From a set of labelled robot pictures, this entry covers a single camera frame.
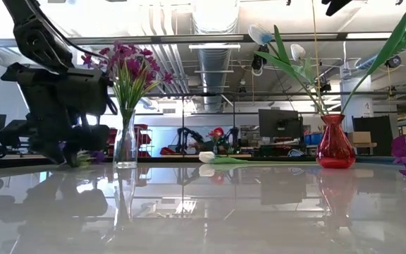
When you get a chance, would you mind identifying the blue flexible duct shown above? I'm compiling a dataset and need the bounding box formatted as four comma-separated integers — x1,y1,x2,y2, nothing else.
355,40,406,71

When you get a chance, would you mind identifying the clear glass vase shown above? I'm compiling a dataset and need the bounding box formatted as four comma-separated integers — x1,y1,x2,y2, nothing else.
113,108,139,169

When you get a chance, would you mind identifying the red glass vase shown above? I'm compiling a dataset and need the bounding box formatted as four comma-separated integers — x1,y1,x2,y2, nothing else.
314,113,357,170

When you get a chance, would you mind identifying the ceiling strip light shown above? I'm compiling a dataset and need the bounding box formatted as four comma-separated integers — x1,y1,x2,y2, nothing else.
188,44,241,50

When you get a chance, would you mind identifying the black background rig frame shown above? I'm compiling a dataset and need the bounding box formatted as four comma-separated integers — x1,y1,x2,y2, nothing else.
107,92,238,159

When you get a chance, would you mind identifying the blue bin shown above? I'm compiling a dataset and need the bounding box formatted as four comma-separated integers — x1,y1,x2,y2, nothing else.
303,133,324,146

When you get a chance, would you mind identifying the person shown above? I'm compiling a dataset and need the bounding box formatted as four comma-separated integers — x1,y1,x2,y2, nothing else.
206,126,229,155

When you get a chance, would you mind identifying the overhead frame bar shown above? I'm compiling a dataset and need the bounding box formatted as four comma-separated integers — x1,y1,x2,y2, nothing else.
0,32,406,49

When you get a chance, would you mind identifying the silver ceiling duct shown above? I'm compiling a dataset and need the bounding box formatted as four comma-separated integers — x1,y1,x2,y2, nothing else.
191,0,241,114

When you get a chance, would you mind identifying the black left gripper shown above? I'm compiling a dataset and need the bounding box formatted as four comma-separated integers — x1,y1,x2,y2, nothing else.
0,62,116,167

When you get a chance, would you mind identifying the black ceiling-hung camera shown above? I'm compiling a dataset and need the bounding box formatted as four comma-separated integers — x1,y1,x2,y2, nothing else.
251,44,271,71
385,55,403,69
316,79,333,97

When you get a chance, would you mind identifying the dark violet artificial flower bunch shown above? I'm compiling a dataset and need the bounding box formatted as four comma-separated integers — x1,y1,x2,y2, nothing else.
60,140,107,169

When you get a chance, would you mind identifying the cardboard box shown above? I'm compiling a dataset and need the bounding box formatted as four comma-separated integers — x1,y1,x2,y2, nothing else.
347,131,372,145

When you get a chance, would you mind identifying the black panel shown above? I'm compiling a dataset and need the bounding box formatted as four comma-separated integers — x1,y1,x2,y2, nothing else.
351,115,395,157

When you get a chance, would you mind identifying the red bin shelf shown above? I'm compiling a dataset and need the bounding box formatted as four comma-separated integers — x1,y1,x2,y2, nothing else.
136,123,154,159

